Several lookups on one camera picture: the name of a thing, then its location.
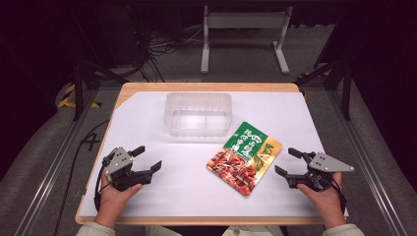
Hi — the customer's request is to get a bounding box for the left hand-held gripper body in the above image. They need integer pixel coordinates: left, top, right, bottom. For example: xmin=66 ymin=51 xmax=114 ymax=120
xmin=101 ymin=147 xmax=153 ymax=193

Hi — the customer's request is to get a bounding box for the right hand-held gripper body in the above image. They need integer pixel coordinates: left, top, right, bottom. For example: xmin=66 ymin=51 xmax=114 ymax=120
xmin=295 ymin=150 xmax=355 ymax=193

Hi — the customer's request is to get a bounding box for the green and yellow snack packet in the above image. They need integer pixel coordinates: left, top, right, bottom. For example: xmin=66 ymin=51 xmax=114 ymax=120
xmin=206 ymin=121 xmax=283 ymax=198

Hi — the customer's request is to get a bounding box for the clear plastic container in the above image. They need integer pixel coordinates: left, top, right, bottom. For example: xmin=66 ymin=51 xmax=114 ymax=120
xmin=162 ymin=91 xmax=234 ymax=139

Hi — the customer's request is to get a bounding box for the person's right hand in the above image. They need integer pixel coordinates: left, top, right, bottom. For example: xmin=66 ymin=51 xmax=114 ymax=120
xmin=296 ymin=172 xmax=348 ymax=231

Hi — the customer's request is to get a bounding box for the person's left hand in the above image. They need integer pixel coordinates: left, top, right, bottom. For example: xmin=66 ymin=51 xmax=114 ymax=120
xmin=94 ymin=170 xmax=144 ymax=229

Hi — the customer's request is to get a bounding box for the white paper sheet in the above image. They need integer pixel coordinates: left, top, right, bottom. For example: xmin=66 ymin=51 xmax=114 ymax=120
xmin=79 ymin=90 xmax=349 ymax=218

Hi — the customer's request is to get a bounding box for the black metal stand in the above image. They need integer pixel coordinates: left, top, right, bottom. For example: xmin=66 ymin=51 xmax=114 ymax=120
xmin=70 ymin=58 xmax=130 ymax=122
xmin=292 ymin=58 xmax=354 ymax=122

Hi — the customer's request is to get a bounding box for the person's light clothing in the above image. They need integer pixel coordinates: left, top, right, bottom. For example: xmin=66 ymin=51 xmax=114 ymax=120
xmin=144 ymin=225 xmax=285 ymax=236

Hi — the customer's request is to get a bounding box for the yellow and black hazard tape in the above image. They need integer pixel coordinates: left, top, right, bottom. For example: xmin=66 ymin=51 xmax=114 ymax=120
xmin=57 ymin=83 xmax=101 ymax=109

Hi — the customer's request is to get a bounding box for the wooden table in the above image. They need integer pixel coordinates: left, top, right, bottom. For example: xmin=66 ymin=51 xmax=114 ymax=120
xmin=74 ymin=82 xmax=349 ymax=227

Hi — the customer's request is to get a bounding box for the white metal stand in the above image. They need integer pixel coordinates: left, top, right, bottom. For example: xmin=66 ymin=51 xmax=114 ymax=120
xmin=200 ymin=5 xmax=294 ymax=76

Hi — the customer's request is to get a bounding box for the right hand-held gripper cable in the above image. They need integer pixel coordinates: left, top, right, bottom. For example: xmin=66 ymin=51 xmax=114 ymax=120
xmin=330 ymin=178 xmax=348 ymax=214

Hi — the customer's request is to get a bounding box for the hand-held gripper cable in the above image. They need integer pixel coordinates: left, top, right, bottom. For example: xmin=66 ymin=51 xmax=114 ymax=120
xmin=92 ymin=162 xmax=111 ymax=212
xmin=330 ymin=178 xmax=348 ymax=214

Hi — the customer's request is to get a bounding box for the left hand-held gripper cable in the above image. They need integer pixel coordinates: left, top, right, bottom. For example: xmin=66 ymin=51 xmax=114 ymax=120
xmin=92 ymin=162 xmax=111 ymax=212

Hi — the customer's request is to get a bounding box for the aluminium rail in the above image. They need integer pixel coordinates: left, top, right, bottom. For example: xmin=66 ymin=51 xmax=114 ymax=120
xmin=328 ymin=89 xmax=409 ymax=236
xmin=13 ymin=88 xmax=99 ymax=236

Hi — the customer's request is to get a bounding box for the long black floor cable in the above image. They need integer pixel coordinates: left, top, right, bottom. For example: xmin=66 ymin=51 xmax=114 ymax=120
xmin=52 ymin=119 xmax=111 ymax=236

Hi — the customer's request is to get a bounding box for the bundle of black cables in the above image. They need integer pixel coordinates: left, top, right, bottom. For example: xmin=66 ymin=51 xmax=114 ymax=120
xmin=127 ymin=5 xmax=205 ymax=84

